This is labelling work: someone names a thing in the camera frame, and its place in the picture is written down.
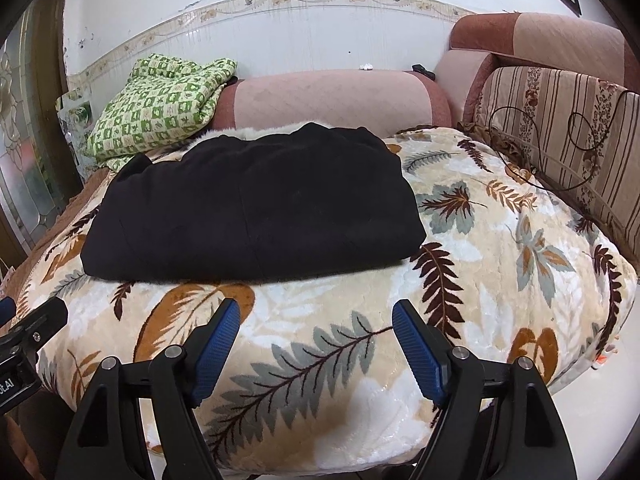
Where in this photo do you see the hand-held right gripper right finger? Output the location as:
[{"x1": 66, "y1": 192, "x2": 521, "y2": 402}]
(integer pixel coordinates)
[{"x1": 392, "y1": 300, "x2": 578, "y2": 480}]

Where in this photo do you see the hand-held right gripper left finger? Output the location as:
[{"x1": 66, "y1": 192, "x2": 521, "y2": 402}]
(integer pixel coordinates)
[{"x1": 54, "y1": 298, "x2": 242, "y2": 480}]

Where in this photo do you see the black coat with fur collar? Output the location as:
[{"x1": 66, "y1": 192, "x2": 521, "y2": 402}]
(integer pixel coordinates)
[{"x1": 80, "y1": 122, "x2": 427, "y2": 282}]

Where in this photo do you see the person's left forearm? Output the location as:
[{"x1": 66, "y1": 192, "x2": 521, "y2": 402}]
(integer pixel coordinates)
[{"x1": 0, "y1": 410, "x2": 46, "y2": 480}]

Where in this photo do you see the leaf print plush blanket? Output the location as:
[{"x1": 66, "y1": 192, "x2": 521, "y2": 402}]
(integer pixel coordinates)
[{"x1": 15, "y1": 127, "x2": 638, "y2": 473}]

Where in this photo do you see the brown bed sheet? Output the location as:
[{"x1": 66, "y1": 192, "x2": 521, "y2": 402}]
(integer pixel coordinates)
[{"x1": 10, "y1": 166, "x2": 113, "y2": 286}]

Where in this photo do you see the patterned glass door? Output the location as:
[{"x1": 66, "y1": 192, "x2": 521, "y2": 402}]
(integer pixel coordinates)
[{"x1": 0, "y1": 10, "x2": 81, "y2": 246}]

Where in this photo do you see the pale floral printed cushion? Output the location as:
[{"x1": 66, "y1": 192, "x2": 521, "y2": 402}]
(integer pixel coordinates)
[{"x1": 59, "y1": 89, "x2": 95, "y2": 163}]

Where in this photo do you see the green patterned quilt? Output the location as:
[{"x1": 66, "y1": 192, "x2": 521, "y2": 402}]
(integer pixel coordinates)
[{"x1": 86, "y1": 55, "x2": 238, "y2": 171}]

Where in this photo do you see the striped floral sofa cushion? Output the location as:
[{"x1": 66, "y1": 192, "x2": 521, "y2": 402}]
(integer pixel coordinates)
[{"x1": 472, "y1": 65, "x2": 640, "y2": 256}]

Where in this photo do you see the pink quilted sofa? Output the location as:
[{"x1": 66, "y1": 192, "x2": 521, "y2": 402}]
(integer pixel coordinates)
[{"x1": 210, "y1": 12, "x2": 640, "y2": 131}]

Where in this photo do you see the thin black cable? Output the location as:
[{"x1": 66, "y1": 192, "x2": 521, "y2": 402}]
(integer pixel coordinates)
[{"x1": 487, "y1": 85, "x2": 623, "y2": 193}]

